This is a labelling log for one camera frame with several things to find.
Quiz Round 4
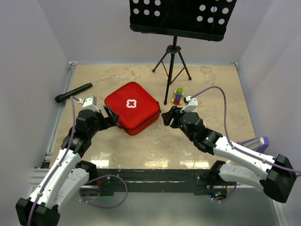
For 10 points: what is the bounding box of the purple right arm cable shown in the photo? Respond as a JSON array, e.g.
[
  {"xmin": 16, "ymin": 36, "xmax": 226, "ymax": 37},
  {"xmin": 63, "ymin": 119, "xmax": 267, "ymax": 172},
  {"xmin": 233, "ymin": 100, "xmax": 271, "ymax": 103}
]
[{"xmin": 191, "ymin": 86, "xmax": 301, "ymax": 203}]

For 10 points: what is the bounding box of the black music stand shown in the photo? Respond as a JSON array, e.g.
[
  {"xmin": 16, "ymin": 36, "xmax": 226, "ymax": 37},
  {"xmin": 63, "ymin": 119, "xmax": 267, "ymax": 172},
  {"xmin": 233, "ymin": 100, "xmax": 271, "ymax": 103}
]
[{"xmin": 129, "ymin": 0, "xmax": 238, "ymax": 105}]

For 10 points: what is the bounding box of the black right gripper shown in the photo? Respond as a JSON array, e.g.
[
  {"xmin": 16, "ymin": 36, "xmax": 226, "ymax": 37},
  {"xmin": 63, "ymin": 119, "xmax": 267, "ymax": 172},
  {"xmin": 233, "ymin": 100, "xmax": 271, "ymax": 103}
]
[{"xmin": 162, "ymin": 106, "xmax": 195, "ymax": 142}]

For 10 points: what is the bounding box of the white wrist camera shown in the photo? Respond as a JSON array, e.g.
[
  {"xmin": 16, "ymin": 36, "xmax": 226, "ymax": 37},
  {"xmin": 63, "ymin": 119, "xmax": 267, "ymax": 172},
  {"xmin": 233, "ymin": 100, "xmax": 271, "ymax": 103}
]
[
  {"xmin": 180, "ymin": 96, "xmax": 198, "ymax": 113},
  {"xmin": 76, "ymin": 96, "xmax": 100, "ymax": 112}
]

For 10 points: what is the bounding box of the black flashlight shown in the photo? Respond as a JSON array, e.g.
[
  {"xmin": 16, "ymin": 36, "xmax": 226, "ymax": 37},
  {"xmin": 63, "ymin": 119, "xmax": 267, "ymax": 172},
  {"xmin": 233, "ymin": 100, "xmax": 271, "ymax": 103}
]
[{"xmin": 55, "ymin": 83, "xmax": 93, "ymax": 103}]

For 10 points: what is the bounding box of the colourful toy block car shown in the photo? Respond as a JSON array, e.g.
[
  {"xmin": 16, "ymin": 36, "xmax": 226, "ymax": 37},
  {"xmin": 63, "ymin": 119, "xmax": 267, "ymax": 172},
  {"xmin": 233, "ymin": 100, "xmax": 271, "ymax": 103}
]
[{"xmin": 171, "ymin": 87, "xmax": 184, "ymax": 105}]

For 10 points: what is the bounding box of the red black medicine kit case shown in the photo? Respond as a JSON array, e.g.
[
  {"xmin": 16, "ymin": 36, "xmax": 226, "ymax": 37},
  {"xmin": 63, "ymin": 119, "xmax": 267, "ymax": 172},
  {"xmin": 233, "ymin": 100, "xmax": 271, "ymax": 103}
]
[{"xmin": 104, "ymin": 82, "xmax": 161, "ymax": 136}]

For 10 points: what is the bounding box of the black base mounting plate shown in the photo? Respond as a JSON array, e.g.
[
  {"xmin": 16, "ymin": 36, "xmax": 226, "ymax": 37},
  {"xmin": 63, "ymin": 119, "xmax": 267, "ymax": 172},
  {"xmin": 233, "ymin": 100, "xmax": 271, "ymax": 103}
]
[{"xmin": 84, "ymin": 168, "xmax": 235, "ymax": 196}]

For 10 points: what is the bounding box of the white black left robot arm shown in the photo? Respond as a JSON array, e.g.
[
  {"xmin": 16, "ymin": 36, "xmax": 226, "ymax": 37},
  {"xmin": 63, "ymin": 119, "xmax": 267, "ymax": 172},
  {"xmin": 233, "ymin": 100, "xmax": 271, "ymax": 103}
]
[{"xmin": 16, "ymin": 105, "xmax": 119, "ymax": 226}]

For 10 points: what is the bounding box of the aluminium frame rail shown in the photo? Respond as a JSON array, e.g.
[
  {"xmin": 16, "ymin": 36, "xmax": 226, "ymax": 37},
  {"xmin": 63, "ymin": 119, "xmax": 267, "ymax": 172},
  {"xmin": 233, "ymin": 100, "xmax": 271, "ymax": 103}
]
[{"xmin": 29, "ymin": 61, "xmax": 78, "ymax": 190}]

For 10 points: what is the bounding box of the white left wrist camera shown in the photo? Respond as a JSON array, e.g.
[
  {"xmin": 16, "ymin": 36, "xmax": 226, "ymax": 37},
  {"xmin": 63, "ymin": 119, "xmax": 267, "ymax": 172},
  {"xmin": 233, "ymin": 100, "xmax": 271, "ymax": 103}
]
[{"xmin": 76, "ymin": 96, "xmax": 100, "ymax": 112}]

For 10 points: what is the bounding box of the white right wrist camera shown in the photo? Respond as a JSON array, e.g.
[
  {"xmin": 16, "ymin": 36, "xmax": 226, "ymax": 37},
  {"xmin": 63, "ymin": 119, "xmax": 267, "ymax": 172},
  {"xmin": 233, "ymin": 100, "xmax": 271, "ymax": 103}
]
[{"xmin": 180, "ymin": 96, "xmax": 198, "ymax": 113}]

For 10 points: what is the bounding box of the purple white device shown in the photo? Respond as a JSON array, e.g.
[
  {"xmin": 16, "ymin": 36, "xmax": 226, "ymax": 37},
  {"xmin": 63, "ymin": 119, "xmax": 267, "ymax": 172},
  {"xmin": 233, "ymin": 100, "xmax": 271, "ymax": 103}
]
[{"xmin": 238, "ymin": 137, "xmax": 269, "ymax": 153}]

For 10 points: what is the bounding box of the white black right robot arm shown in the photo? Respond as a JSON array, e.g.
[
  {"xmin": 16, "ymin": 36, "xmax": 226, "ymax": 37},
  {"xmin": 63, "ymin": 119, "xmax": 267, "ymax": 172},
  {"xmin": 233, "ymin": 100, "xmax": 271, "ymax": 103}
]
[{"xmin": 161, "ymin": 106, "xmax": 297, "ymax": 203}]

